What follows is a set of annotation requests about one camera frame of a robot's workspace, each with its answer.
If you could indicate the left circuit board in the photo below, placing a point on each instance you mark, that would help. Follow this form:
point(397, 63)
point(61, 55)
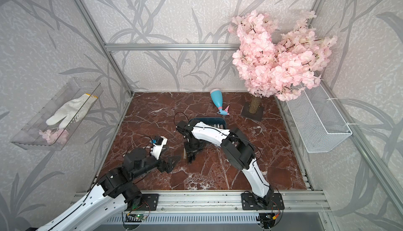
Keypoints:
point(135, 218)

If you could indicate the right circuit board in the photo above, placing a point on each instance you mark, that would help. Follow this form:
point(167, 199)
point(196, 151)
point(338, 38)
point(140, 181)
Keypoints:
point(267, 220)

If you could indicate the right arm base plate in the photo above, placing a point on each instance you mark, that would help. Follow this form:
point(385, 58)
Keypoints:
point(272, 201)

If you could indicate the pink flower on shelf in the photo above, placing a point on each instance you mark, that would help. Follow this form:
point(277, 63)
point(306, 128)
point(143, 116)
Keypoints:
point(55, 135)

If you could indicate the white cotton glove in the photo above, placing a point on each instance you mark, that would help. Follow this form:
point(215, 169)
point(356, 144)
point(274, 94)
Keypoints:
point(72, 111)

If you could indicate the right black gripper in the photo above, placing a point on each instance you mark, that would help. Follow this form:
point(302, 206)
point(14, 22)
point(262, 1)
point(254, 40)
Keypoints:
point(190, 152)

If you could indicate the aluminium front rail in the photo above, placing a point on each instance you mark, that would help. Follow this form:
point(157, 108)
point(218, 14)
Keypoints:
point(231, 202)

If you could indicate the white wire mesh basket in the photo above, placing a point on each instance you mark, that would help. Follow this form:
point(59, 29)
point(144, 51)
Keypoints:
point(319, 123)

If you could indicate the circuit board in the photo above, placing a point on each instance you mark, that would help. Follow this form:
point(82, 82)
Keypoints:
point(267, 220)
point(135, 218)

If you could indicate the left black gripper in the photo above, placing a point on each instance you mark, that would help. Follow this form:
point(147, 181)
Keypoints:
point(168, 168)

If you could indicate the pink artificial blossom tree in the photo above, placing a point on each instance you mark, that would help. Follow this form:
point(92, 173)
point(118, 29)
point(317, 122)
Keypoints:
point(284, 69)

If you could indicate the clear acrylic wall shelf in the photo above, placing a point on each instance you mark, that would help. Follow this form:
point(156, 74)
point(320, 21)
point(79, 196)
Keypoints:
point(51, 128)

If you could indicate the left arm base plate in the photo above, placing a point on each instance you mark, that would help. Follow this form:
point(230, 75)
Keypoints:
point(147, 202)

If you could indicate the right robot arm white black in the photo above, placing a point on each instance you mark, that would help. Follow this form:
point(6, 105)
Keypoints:
point(239, 152)

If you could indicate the teal plastic storage box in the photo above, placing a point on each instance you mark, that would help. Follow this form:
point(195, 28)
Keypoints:
point(216, 122)

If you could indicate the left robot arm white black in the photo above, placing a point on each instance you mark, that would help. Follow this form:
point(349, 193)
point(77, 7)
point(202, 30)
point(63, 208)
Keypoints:
point(112, 194)

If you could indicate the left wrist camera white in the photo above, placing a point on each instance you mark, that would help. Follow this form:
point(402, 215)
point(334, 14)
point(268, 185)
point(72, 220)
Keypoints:
point(158, 143)

